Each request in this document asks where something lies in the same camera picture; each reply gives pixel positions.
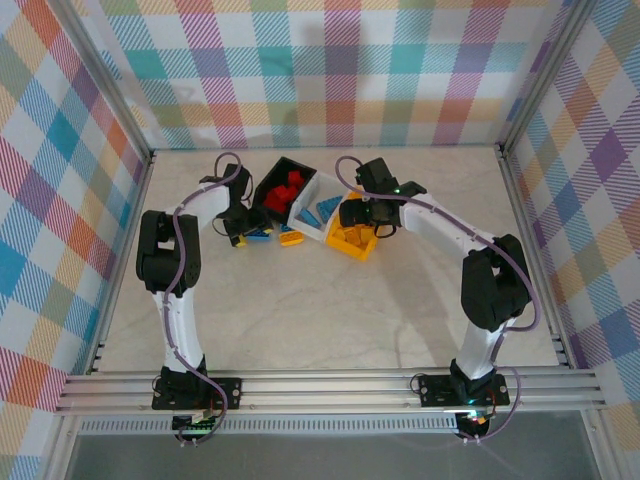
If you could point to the blue lego brick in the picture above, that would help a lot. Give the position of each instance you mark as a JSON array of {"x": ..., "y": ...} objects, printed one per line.
[
  {"x": 258, "y": 235},
  {"x": 332, "y": 202},
  {"x": 286, "y": 228},
  {"x": 325, "y": 212},
  {"x": 308, "y": 216}
]

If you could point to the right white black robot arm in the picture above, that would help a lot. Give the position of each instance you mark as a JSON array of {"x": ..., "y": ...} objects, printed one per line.
[{"x": 477, "y": 350}]

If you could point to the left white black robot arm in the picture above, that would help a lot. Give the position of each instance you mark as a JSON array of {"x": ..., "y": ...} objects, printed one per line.
[{"x": 180, "y": 320}]

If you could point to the black plastic container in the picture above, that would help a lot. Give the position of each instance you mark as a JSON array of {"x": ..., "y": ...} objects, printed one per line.
[{"x": 277, "y": 172}]

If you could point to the yellow plastic container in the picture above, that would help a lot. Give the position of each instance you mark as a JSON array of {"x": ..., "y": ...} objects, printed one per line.
[{"x": 357, "y": 252}]

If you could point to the white plastic container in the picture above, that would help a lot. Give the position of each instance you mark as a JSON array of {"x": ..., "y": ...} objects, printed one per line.
[{"x": 310, "y": 192}]

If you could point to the plaid backdrop cloth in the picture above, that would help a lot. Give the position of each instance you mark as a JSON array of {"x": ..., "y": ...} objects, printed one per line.
[
  {"x": 40, "y": 200},
  {"x": 600, "y": 200},
  {"x": 320, "y": 75}
]

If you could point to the small controller circuit board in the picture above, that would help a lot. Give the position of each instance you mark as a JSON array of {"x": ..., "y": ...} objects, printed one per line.
[
  {"x": 475, "y": 419},
  {"x": 195, "y": 427}
]

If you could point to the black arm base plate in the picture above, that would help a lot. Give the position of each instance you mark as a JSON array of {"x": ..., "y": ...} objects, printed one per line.
[
  {"x": 230, "y": 392},
  {"x": 430, "y": 392}
]

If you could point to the aluminium side rail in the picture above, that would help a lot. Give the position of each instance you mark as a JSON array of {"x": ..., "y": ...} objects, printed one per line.
[
  {"x": 103, "y": 327},
  {"x": 550, "y": 300}
]

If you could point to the wide aluminium base rail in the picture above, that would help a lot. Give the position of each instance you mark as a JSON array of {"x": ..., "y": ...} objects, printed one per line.
[{"x": 325, "y": 392}]

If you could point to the aluminium frame post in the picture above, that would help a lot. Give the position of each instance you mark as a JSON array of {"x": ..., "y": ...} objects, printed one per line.
[
  {"x": 102, "y": 75},
  {"x": 546, "y": 75}
]

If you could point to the aluminium frame strut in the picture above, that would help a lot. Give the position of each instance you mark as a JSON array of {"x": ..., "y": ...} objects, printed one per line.
[
  {"x": 62, "y": 450},
  {"x": 602, "y": 445}
]

